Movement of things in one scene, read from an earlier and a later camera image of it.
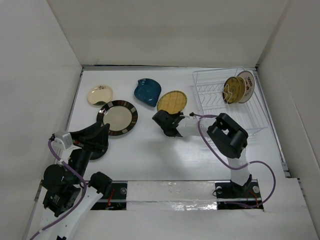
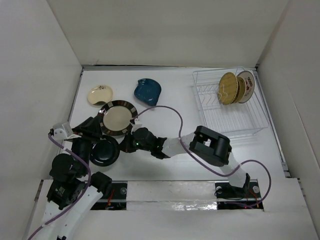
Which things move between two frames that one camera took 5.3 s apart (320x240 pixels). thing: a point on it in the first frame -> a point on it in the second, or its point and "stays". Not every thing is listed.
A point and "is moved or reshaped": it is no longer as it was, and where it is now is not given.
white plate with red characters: x=250 y=84 stays
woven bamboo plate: x=173 y=101 -> x=228 y=88
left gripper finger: x=103 y=136 -> x=94 y=125
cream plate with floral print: x=100 y=95 stays
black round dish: x=99 y=151 is moved or reshaped
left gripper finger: x=88 y=132 -> x=83 y=127
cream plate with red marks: x=243 y=88 stays
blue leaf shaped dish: x=148 y=91 stays
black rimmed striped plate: x=121 y=115 stays
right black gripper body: x=176 y=115 -> x=136 y=144
